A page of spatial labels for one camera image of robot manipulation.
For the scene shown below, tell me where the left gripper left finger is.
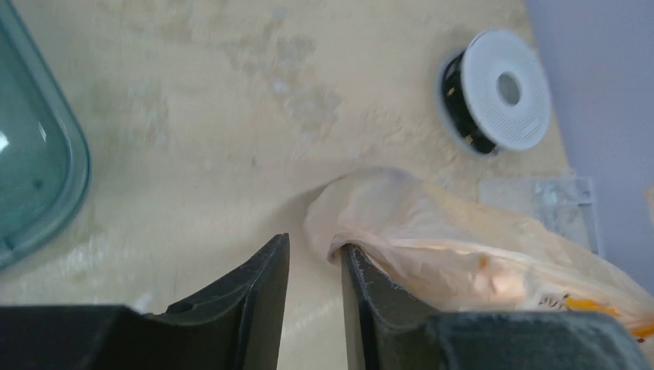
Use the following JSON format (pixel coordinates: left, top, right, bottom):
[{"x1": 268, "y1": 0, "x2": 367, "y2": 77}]
[{"x1": 145, "y1": 234, "x2": 290, "y2": 369}]

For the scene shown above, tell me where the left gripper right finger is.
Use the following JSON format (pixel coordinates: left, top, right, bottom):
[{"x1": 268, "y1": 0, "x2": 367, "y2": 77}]
[{"x1": 340, "y1": 244, "x2": 440, "y2": 370}]

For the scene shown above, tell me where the orange plastic bag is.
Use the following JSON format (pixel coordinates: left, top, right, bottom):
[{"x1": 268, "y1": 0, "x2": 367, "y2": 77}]
[{"x1": 304, "y1": 167, "x2": 653, "y2": 357}]

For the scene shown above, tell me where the teal plastic container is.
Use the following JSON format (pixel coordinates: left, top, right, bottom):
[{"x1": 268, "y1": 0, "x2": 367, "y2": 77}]
[{"x1": 1, "y1": 1, "x2": 91, "y2": 270}]

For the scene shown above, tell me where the white filament spool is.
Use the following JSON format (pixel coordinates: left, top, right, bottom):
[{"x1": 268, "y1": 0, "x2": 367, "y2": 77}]
[{"x1": 434, "y1": 29, "x2": 552, "y2": 156}]

